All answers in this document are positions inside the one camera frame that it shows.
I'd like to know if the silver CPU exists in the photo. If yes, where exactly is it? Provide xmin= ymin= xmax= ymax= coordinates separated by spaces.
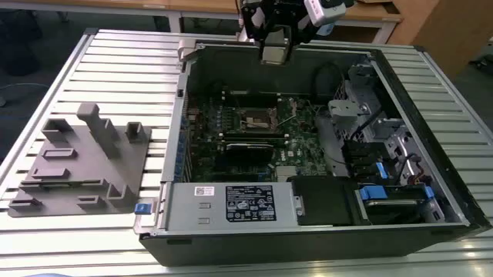
xmin=258 ymin=25 xmax=294 ymax=66

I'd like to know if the CPU socket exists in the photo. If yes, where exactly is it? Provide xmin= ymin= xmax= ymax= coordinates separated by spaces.
xmin=238 ymin=107 xmax=284 ymax=134

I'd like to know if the black RAM slot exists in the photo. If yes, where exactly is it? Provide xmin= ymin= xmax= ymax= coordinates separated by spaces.
xmin=224 ymin=131 xmax=286 ymax=137
xmin=228 ymin=136 xmax=289 ymax=143

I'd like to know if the green motherboard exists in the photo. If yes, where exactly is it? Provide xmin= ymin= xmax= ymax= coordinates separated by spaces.
xmin=185 ymin=89 xmax=336 ymax=184

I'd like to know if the wooden cabinet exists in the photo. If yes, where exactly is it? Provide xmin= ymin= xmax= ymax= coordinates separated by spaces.
xmin=387 ymin=0 xmax=493 ymax=79

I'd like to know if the silver metal drive cage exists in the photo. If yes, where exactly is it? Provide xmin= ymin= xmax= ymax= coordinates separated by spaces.
xmin=333 ymin=65 xmax=416 ymax=185

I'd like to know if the black graphics card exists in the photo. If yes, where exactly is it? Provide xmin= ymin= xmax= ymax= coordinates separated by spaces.
xmin=225 ymin=141 xmax=276 ymax=168

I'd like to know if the hard disk in blue carrier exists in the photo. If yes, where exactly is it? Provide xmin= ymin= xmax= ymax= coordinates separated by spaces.
xmin=356 ymin=184 xmax=439 ymax=226

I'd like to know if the grey parts rack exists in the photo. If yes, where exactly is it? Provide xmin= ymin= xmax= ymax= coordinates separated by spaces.
xmin=7 ymin=103 xmax=154 ymax=219

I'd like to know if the silver power supply unit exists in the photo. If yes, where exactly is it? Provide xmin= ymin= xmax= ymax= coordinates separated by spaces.
xmin=154 ymin=182 xmax=301 ymax=231

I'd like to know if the black PC case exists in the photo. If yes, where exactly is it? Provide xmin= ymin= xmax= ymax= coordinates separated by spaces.
xmin=133 ymin=39 xmax=493 ymax=268

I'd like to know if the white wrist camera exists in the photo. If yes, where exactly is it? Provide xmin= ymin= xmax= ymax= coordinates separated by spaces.
xmin=304 ymin=0 xmax=348 ymax=27

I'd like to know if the wooden desk white frame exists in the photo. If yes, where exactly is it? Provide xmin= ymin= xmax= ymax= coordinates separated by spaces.
xmin=338 ymin=2 xmax=405 ymax=44
xmin=0 ymin=0 xmax=242 ymax=34

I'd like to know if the black looped case cable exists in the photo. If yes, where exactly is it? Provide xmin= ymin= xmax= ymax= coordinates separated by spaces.
xmin=310 ymin=62 xmax=346 ymax=100

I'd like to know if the light grey metal bracket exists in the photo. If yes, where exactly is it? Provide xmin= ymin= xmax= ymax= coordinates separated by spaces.
xmin=328 ymin=99 xmax=381 ymax=125

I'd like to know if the black drive cage cable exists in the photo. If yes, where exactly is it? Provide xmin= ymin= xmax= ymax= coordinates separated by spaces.
xmin=356 ymin=105 xmax=385 ymax=139

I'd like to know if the blue floor cable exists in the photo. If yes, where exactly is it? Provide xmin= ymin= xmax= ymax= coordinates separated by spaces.
xmin=0 ymin=82 xmax=54 ymax=121

